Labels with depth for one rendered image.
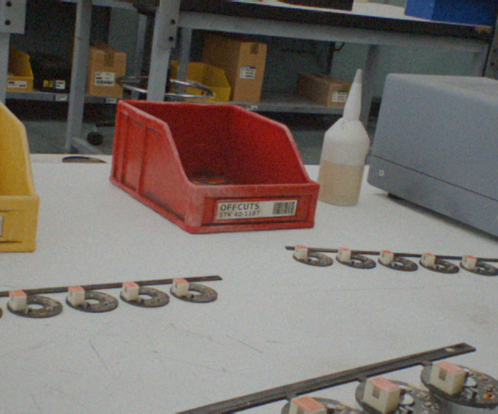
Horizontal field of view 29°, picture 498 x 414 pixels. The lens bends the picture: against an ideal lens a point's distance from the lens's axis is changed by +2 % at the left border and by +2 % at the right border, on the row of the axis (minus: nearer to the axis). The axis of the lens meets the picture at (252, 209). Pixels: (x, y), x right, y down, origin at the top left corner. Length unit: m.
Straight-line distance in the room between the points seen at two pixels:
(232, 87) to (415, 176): 4.24
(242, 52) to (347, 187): 4.23
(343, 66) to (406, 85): 5.09
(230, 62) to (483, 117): 4.32
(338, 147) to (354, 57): 5.16
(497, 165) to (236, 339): 0.29
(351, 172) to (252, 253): 0.16
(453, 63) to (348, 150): 5.68
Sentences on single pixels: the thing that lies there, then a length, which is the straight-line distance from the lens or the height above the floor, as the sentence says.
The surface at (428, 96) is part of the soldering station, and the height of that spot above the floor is 0.84.
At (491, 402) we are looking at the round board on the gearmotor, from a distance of 0.29.
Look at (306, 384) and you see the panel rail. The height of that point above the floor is 0.81.
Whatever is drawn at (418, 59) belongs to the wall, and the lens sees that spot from 6.18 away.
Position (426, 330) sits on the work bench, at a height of 0.75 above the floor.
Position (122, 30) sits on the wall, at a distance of 5.07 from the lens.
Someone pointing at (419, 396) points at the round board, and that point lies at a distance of 0.28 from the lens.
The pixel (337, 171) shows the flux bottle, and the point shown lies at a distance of 0.71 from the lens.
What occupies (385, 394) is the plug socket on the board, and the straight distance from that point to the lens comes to 0.26.
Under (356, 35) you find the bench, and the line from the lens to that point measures 3.23.
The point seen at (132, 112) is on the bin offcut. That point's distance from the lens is 0.66.
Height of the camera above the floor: 0.93
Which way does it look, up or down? 15 degrees down
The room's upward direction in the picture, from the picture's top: 9 degrees clockwise
